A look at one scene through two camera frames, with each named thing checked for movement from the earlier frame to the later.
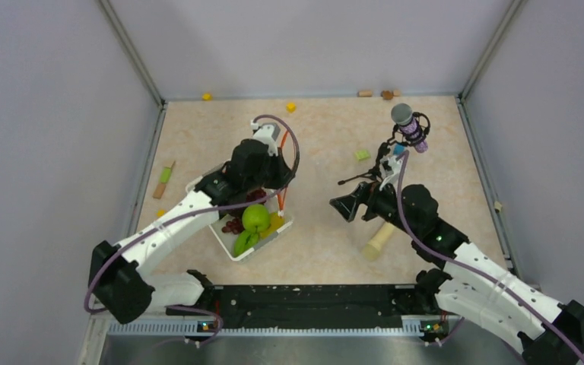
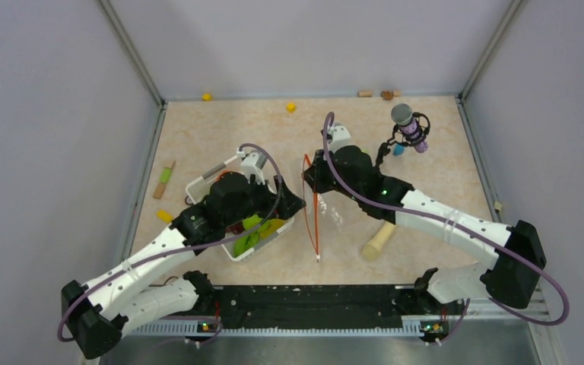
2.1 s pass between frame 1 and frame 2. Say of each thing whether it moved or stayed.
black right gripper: moved
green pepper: stayed
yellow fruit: stayed
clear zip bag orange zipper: moved
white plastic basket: stayed
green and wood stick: stayed
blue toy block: stayed
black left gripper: moved
